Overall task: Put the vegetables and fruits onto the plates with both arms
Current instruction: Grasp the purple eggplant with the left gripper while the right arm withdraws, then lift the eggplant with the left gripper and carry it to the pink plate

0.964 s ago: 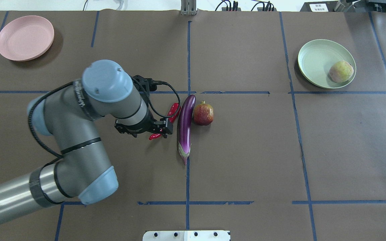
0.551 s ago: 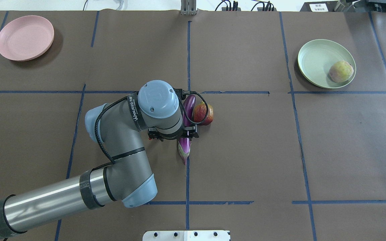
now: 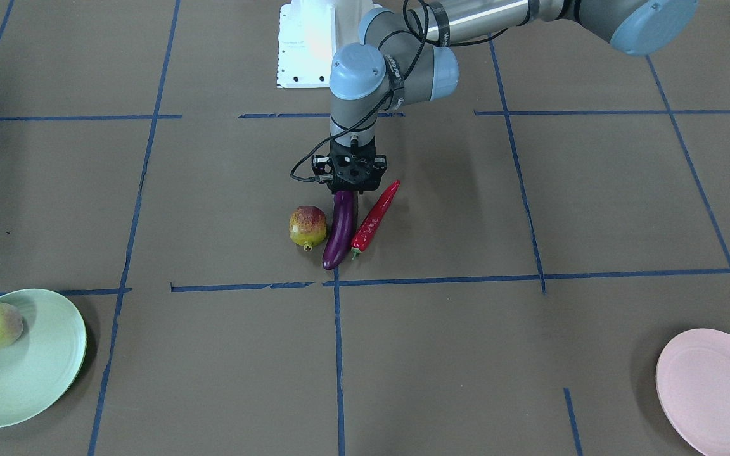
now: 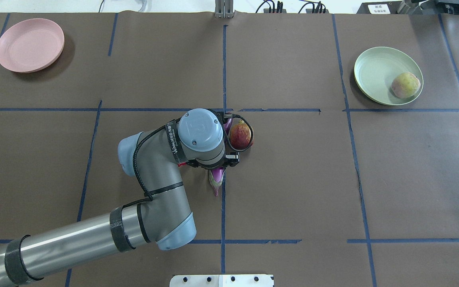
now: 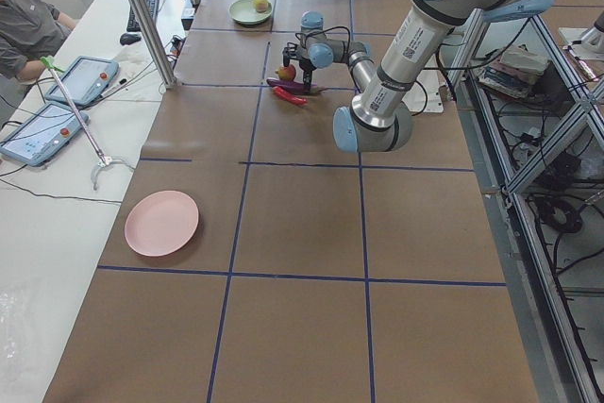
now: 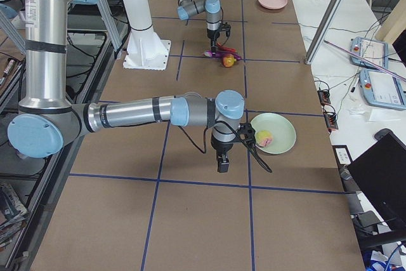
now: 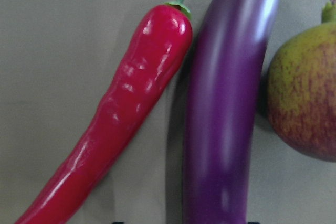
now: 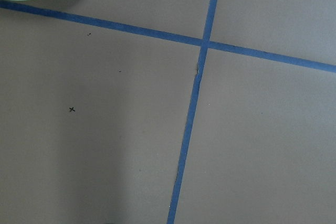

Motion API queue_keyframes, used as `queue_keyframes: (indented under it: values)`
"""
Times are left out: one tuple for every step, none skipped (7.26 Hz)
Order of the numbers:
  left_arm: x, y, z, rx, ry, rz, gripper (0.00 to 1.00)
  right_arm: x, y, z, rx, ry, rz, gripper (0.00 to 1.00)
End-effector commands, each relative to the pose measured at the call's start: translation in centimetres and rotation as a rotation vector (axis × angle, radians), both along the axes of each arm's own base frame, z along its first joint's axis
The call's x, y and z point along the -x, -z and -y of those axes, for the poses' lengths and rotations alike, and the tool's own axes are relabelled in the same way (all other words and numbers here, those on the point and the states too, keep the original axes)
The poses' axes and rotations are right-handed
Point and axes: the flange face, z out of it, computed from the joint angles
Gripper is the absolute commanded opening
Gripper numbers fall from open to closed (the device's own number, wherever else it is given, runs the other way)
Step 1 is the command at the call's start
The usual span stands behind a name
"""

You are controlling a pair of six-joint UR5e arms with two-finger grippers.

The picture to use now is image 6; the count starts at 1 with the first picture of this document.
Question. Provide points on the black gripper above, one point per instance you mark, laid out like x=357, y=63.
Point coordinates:
x=221, y=148
x=213, y=35

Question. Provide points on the purple eggplant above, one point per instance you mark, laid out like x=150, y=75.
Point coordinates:
x=222, y=54

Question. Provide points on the red yellow pomegranate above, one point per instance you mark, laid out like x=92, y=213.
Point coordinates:
x=228, y=60

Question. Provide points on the yellow pink peach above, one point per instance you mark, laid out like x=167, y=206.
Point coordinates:
x=263, y=138

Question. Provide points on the red chili pepper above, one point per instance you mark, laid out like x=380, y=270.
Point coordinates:
x=226, y=49

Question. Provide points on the light green plate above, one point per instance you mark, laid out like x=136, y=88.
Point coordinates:
x=284, y=134

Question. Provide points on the pink plate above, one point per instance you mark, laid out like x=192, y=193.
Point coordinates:
x=273, y=4

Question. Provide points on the orange circuit board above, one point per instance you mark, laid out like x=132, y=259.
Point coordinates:
x=330, y=120
x=324, y=96

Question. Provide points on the white label card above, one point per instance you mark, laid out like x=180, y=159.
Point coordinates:
x=343, y=156

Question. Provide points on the pink grabber stick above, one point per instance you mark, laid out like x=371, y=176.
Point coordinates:
x=378, y=67

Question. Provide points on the black laptop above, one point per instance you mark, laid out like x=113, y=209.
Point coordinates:
x=380, y=174

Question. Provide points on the black computer mouse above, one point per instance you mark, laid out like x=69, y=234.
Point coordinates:
x=381, y=133

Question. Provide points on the far teach pendant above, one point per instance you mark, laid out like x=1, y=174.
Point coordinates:
x=375, y=51

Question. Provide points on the teach pendant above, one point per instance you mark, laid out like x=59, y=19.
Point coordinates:
x=379, y=89
x=375, y=51

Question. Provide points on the near teach pendant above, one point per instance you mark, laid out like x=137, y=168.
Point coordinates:
x=379, y=89

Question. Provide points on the stack of books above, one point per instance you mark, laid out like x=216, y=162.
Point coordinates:
x=13, y=213

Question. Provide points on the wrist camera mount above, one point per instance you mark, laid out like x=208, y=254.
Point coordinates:
x=225, y=27
x=247, y=133

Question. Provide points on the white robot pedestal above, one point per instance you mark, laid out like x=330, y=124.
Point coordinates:
x=145, y=49

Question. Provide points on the aluminium frame post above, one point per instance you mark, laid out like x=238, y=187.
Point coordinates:
x=322, y=29

